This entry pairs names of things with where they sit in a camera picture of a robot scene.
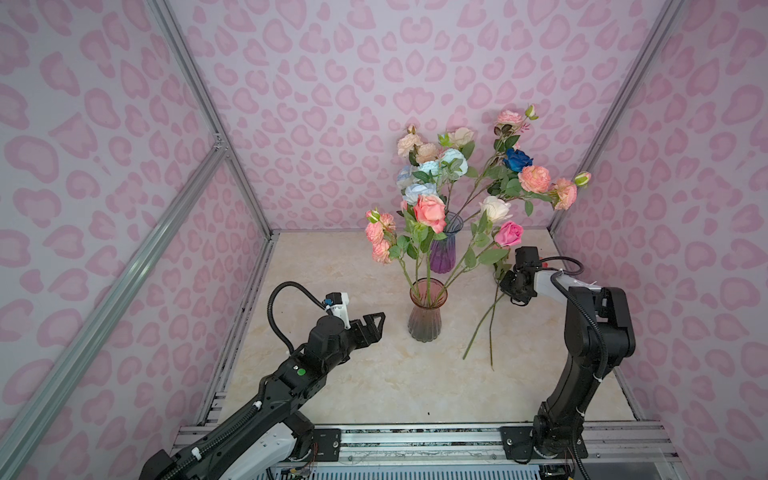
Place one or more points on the salmon pink rose stem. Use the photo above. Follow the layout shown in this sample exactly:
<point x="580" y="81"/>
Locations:
<point x="425" y="221"/>

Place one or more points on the coral pink rose stem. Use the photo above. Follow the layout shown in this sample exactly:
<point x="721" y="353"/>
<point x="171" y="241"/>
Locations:
<point x="532" y="182"/>

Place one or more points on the red glass vase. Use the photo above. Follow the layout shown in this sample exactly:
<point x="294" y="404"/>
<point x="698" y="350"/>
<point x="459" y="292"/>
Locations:
<point x="427" y="312"/>

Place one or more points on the white blue rose stem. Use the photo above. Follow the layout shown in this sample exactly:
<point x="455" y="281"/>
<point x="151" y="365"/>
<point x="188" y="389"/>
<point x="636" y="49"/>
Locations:
<point x="405" y="177"/>

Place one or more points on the cream white rose stem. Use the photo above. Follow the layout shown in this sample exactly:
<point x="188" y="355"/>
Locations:
<point x="495" y="211"/>

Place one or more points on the red pink rose stem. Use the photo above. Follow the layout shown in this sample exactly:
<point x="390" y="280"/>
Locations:
<point x="499" y="270"/>

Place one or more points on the cream rose flower stem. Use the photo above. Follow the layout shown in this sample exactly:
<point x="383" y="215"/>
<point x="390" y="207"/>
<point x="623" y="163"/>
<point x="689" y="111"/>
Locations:
<point x="462" y="139"/>

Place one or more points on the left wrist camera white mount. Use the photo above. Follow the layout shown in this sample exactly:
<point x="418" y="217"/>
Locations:
<point x="336" y="304"/>

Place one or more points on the dark blue rose stem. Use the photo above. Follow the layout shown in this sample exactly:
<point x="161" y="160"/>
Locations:
<point x="516" y="159"/>

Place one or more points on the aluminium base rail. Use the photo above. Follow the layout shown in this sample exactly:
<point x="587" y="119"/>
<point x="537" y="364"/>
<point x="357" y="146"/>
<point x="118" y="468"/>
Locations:
<point x="605" y="450"/>

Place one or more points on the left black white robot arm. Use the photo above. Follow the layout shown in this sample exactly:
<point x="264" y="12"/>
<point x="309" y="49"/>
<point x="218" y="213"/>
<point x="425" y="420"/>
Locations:
<point x="280" y="395"/>

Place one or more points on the pink carnation flower stem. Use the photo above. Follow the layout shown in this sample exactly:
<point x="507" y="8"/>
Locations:
<point x="507" y="130"/>

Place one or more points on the purple blue glass vase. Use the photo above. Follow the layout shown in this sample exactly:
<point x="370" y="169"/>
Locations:
<point x="443" y="252"/>

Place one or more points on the magenta rose flower stem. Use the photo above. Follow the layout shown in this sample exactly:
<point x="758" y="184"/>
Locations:
<point x="488" y="246"/>

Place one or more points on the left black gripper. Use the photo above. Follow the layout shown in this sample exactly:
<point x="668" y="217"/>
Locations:
<point x="366" y="339"/>

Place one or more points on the peach carnation flower stem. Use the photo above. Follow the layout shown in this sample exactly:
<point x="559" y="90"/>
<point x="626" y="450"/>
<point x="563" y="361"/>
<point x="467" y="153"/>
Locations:
<point x="420" y="155"/>

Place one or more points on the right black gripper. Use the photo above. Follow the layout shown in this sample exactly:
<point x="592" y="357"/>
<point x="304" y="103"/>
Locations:
<point x="506" y="289"/>

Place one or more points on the small pink rosebud stem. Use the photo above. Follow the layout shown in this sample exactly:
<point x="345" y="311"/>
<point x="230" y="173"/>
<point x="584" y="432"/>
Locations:
<point x="497" y="297"/>

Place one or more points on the left aluminium frame profile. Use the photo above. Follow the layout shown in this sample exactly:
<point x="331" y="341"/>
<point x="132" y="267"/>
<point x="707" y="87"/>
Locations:
<point x="39" y="412"/>

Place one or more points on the large pink peony stem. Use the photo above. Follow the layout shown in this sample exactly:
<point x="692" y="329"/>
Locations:
<point x="386" y="244"/>

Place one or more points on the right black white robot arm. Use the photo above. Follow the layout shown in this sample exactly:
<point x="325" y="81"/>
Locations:
<point x="598" y="335"/>

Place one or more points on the white lavender rose stem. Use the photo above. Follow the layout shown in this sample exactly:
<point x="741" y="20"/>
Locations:
<point x="412" y="193"/>

